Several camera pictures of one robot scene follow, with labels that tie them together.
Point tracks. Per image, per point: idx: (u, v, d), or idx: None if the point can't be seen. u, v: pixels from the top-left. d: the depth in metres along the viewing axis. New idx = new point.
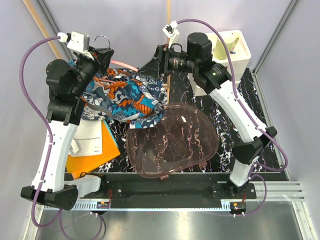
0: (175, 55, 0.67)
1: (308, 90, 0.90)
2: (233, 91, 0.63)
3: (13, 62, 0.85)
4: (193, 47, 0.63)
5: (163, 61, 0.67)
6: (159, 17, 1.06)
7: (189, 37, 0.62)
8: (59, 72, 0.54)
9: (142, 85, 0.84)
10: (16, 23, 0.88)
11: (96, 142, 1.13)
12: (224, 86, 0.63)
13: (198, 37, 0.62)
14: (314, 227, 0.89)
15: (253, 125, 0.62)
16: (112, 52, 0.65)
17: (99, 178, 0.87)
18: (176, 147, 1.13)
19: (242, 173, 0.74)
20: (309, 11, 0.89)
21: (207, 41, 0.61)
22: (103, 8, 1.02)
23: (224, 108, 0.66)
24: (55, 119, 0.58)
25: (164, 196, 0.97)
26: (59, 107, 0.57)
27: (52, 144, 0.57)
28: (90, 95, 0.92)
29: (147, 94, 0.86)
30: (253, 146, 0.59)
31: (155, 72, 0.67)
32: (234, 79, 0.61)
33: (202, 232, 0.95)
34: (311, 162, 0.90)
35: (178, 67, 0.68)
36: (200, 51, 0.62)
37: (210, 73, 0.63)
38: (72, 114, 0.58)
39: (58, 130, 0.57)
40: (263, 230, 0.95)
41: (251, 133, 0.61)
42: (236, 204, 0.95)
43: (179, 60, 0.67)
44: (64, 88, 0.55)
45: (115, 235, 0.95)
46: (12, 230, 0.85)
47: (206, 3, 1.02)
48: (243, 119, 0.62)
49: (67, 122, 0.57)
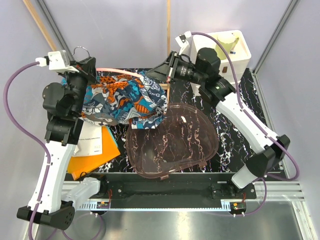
0: (183, 64, 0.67)
1: (308, 90, 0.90)
2: (238, 102, 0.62)
3: (14, 61, 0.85)
4: (202, 64, 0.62)
5: (171, 66, 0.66)
6: (160, 17, 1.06)
7: (199, 53, 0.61)
8: (56, 96, 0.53)
9: (143, 88, 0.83)
10: (16, 23, 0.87)
11: (96, 142, 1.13)
12: (228, 98, 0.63)
13: (209, 54, 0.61)
14: (314, 227, 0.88)
15: (262, 134, 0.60)
16: (93, 60, 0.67)
17: (98, 182, 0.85)
18: (176, 147, 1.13)
19: (246, 178, 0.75)
20: (309, 12, 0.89)
21: (216, 59, 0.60)
22: (103, 9, 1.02)
23: (232, 120, 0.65)
24: (53, 139, 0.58)
25: (164, 196, 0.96)
26: (57, 127, 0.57)
27: (50, 165, 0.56)
28: (89, 105, 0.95)
29: (146, 97, 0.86)
30: (265, 155, 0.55)
31: (161, 75, 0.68)
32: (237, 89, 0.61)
33: (202, 232, 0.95)
34: (311, 161, 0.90)
35: (184, 76, 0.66)
36: (209, 68, 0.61)
37: (214, 87, 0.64)
38: (71, 134, 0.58)
39: (56, 151, 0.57)
40: (263, 230, 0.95)
41: (261, 142, 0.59)
42: (236, 204, 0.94)
43: (187, 69, 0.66)
44: (62, 110, 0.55)
45: (114, 236, 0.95)
46: (12, 230, 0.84)
47: (207, 3, 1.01)
48: (250, 128, 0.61)
49: (65, 143, 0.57)
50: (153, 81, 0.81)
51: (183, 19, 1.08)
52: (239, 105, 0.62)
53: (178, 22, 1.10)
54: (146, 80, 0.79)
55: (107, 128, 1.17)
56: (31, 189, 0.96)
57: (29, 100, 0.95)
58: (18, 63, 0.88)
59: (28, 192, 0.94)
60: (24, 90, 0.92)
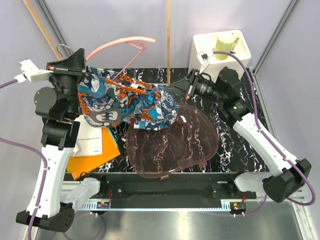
0: (203, 81, 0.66)
1: (308, 89, 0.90)
2: (255, 122, 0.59)
3: (14, 60, 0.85)
4: (222, 84, 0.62)
5: (191, 84, 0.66)
6: (160, 17, 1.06)
7: (220, 74, 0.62)
8: (48, 103, 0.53)
9: (159, 100, 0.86)
10: (16, 23, 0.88)
11: (96, 142, 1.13)
12: (245, 118, 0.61)
13: (231, 76, 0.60)
14: (314, 227, 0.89)
15: (280, 156, 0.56)
16: (82, 51, 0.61)
17: (97, 182, 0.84)
18: (176, 147, 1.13)
19: (252, 187, 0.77)
20: (309, 11, 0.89)
21: (235, 81, 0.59)
22: (103, 9, 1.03)
23: (251, 141, 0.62)
24: (49, 143, 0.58)
25: (164, 196, 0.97)
26: (54, 130, 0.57)
27: (47, 169, 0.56)
28: (101, 103, 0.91)
29: (158, 109, 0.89)
30: (283, 179, 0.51)
31: (180, 91, 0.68)
32: (255, 112, 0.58)
33: (202, 232, 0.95)
34: (311, 161, 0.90)
35: (203, 94, 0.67)
36: (229, 89, 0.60)
37: (231, 107, 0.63)
38: (67, 137, 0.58)
39: (52, 155, 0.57)
40: (263, 230, 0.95)
41: (279, 165, 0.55)
42: (236, 204, 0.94)
43: (207, 87, 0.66)
44: (57, 116, 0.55)
45: (114, 236, 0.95)
46: (12, 229, 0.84)
47: (207, 4, 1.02)
48: (268, 150, 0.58)
49: (62, 147, 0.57)
50: (170, 96, 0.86)
51: (183, 19, 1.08)
52: (257, 125, 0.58)
53: (178, 22, 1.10)
54: (165, 94, 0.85)
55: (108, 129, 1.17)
56: (30, 189, 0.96)
57: (29, 100, 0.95)
58: (18, 63, 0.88)
59: (28, 192, 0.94)
60: (23, 89, 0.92)
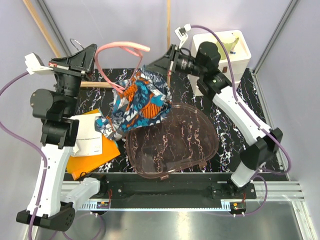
0: (183, 56, 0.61)
1: (308, 89, 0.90)
2: (233, 95, 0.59)
3: (13, 61, 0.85)
4: (202, 57, 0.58)
5: (171, 60, 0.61)
6: (159, 17, 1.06)
7: (200, 47, 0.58)
8: (45, 104, 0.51)
9: (149, 83, 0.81)
10: (16, 24, 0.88)
11: (96, 142, 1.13)
12: (224, 91, 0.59)
13: (210, 48, 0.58)
14: (314, 227, 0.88)
15: (255, 125, 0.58)
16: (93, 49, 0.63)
17: (98, 182, 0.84)
18: (176, 147, 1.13)
19: (244, 175, 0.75)
20: (309, 11, 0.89)
21: (216, 54, 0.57)
22: (103, 9, 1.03)
23: (228, 113, 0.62)
24: (49, 142, 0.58)
25: (164, 196, 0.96)
26: (53, 129, 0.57)
27: (46, 168, 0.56)
28: (118, 118, 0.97)
29: (155, 92, 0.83)
30: (257, 147, 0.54)
31: (161, 68, 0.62)
32: (233, 86, 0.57)
33: (202, 233, 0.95)
34: (311, 161, 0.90)
35: (184, 69, 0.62)
36: (209, 62, 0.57)
37: (211, 80, 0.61)
38: (67, 136, 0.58)
39: (52, 154, 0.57)
40: (263, 230, 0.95)
41: (253, 134, 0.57)
42: (236, 204, 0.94)
43: (187, 62, 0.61)
44: (54, 116, 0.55)
45: (115, 236, 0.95)
46: (13, 230, 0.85)
47: (207, 4, 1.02)
48: (244, 121, 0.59)
49: (61, 146, 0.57)
50: (154, 74, 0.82)
51: (183, 19, 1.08)
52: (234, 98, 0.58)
53: (178, 22, 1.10)
54: (147, 73, 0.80)
55: None
56: (31, 189, 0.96)
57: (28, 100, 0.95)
58: (18, 64, 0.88)
59: (28, 192, 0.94)
60: (23, 90, 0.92)
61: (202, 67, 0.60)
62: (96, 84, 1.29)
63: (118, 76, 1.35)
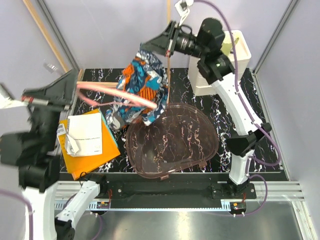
0: (183, 35, 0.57)
1: (308, 89, 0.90)
2: (234, 84, 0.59)
3: (13, 60, 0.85)
4: (205, 37, 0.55)
5: (170, 39, 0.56)
6: (159, 17, 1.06)
7: (203, 24, 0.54)
8: (12, 151, 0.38)
9: (146, 64, 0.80)
10: (16, 23, 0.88)
11: (96, 142, 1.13)
12: (226, 78, 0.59)
13: (214, 25, 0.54)
14: (314, 227, 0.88)
15: (249, 119, 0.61)
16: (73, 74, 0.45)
17: (97, 185, 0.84)
18: (176, 147, 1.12)
19: (238, 169, 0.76)
20: (309, 11, 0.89)
21: (220, 33, 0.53)
22: (103, 9, 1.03)
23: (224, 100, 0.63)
24: (28, 185, 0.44)
25: (164, 196, 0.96)
26: (29, 172, 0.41)
27: (32, 213, 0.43)
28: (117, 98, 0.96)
29: (152, 74, 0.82)
30: (248, 140, 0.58)
31: (159, 48, 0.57)
32: (236, 72, 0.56)
33: (202, 233, 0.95)
34: (311, 161, 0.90)
35: (184, 49, 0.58)
36: (212, 42, 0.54)
37: (214, 62, 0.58)
38: (48, 177, 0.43)
39: (34, 196, 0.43)
40: (263, 230, 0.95)
41: (246, 128, 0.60)
42: (236, 204, 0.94)
43: (188, 41, 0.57)
44: (27, 161, 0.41)
45: (115, 236, 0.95)
46: (11, 230, 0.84)
47: (207, 4, 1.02)
48: (239, 112, 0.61)
49: (43, 190, 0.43)
50: (151, 54, 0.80)
51: None
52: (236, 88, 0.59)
53: None
54: (144, 53, 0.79)
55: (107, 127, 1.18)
56: None
57: None
58: (17, 64, 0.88)
59: None
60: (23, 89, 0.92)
61: (203, 47, 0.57)
62: (96, 84, 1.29)
63: (118, 76, 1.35)
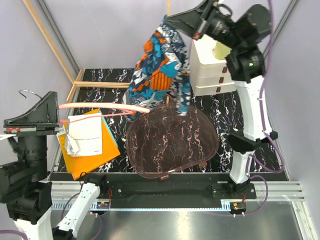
0: (220, 17, 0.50)
1: (308, 89, 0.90)
2: (260, 89, 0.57)
3: (12, 60, 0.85)
4: (246, 28, 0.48)
5: (203, 19, 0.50)
6: (159, 17, 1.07)
7: (249, 13, 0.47)
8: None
9: (166, 43, 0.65)
10: (16, 23, 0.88)
11: (96, 142, 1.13)
12: (254, 81, 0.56)
13: (261, 16, 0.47)
14: (314, 227, 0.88)
15: (261, 127, 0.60)
16: (52, 96, 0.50)
17: (97, 187, 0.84)
18: (176, 147, 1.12)
19: (239, 168, 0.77)
20: (309, 11, 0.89)
21: (267, 28, 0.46)
22: (103, 9, 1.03)
23: (242, 99, 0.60)
24: (20, 217, 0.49)
25: (164, 196, 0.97)
26: (20, 204, 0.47)
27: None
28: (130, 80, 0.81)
29: (171, 56, 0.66)
30: (252, 145, 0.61)
31: (187, 27, 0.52)
32: (267, 77, 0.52)
33: (202, 233, 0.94)
34: (311, 161, 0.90)
35: (216, 34, 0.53)
36: (253, 37, 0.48)
37: (247, 59, 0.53)
38: (37, 207, 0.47)
39: (27, 228, 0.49)
40: (263, 230, 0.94)
41: (255, 134, 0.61)
42: (236, 204, 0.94)
43: (223, 26, 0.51)
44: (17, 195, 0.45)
45: (115, 236, 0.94)
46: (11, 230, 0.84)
47: None
48: (254, 119, 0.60)
49: (35, 221, 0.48)
50: (174, 32, 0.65)
51: None
52: (260, 93, 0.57)
53: None
54: (165, 29, 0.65)
55: (107, 127, 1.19)
56: None
57: (28, 100, 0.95)
58: (17, 64, 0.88)
59: None
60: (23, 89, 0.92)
61: (239, 38, 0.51)
62: (96, 84, 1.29)
63: (118, 76, 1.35)
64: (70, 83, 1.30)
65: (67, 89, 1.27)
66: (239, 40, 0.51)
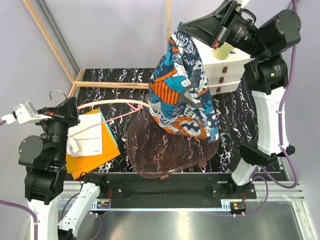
0: (241, 23, 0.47)
1: (308, 89, 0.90)
2: (280, 101, 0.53)
3: (12, 60, 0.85)
4: (271, 36, 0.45)
5: (223, 26, 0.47)
6: (159, 17, 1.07)
7: (277, 19, 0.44)
8: (34, 151, 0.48)
9: (177, 54, 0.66)
10: (16, 23, 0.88)
11: (96, 142, 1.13)
12: (274, 92, 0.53)
13: (288, 23, 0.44)
14: (314, 227, 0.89)
15: (278, 141, 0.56)
16: (72, 100, 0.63)
17: (97, 187, 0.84)
18: (176, 147, 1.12)
19: (244, 173, 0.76)
20: (309, 11, 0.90)
21: (294, 37, 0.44)
22: (104, 9, 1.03)
23: (260, 110, 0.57)
24: (35, 197, 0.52)
25: (164, 196, 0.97)
26: (36, 182, 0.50)
27: (37, 223, 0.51)
28: None
29: (178, 68, 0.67)
30: (267, 159, 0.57)
31: (205, 34, 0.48)
32: (289, 89, 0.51)
33: (202, 233, 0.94)
34: (310, 160, 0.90)
35: (237, 41, 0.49)
36: (279, 45, 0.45)
37: (269, 69, 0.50)
38: (52, 188, 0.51)
39: (40, 209, 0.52)
40: (263, 230, 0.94)
41: (271, 148, 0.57)
42: (236, 204, 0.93)
43: (245, 32, 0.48)
44: (41, 165, 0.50)
45: (115, 236, 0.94)
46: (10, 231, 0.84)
47: (207, 5, 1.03)
48: (272, 132, 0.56)
49: (48, 202, 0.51)
50: (188, 41, 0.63)
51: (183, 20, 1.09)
52: (280, 106, 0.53)
53: (177, 22, 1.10)
54: (180, 38, 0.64)
55: (107, 126, 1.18)
56: None
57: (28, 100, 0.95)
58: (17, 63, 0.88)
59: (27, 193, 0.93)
60: (22, 89, 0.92)
61: (263, 46, 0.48)
62: (96, 84, 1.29)
63: (118, 76, 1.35)
64: (70, 82, 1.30)
65: (67, 89, 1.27)
66: (262, 48, 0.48)
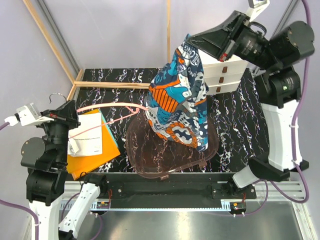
0: (250, 36, 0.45)
1: (308, 89, 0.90)
2: (293, 115, 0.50)
3: (12, 60, 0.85)
4: (283, 48, 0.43)
5: (232, 39, 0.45)
6: (159, 17, 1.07)
7: (290, 31, 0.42)
8: (36, 152, 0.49)
9: (182, 64, 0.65)
10: (16, 23, 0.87)
11: (96, 142, 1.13)
12: (287, 106, 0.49)
13: (301, 35, 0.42)
14: (314, 227, 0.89)
15: (291, 157, 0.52)
16: (72, 102, 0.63)
17: (97, 187, 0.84)
18: (176, 147, 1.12)
19: (247, 179, 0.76)
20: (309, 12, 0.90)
21: (307, 49, 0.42)
22: (104, 9, 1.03)
23: (271, 124, 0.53)
24: (36, 199, 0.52)
25: (164, 196, 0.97)
26: (37, 184, 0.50)
27: (38, 224, 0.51)
28: None
29: (182, 79, 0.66)
30: (279, 176, 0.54)
31: (212, 46, 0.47)
32: (303, 102, 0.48)
33: (202, 232, 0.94)
34: (310, 160, 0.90)
35: (245, 53, 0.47)
36: (290, 57, 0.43)
37: (281, 82, 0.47)
38: (53, 189, 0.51)
39: (41, 210, 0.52)
40: (263, 230, 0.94)
41: (283, 165, 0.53)
42: (236, 204, 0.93)
43: (254, 45, 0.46)
44: (42, 166, 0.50)
45: (115, 236, 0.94)
46: None
47: (207, 5, 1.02)
48: (284, 148, 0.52)
49: (49, 203, 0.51)
50: (196, 53, 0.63)
51: (183, 20, 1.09)
52: (292, 120, 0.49)
53: (178, 22, 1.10)
54: (188, 50, 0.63)
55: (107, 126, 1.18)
56: None
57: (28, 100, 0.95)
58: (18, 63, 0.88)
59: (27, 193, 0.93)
60: (22, 89, 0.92)
61: (274, 58, 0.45)
62: (95, 84, 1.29)
63: (118, 76, 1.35)
64: (70, 82, 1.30)
65: (67, 89, 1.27)
66: (273, 60, 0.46)
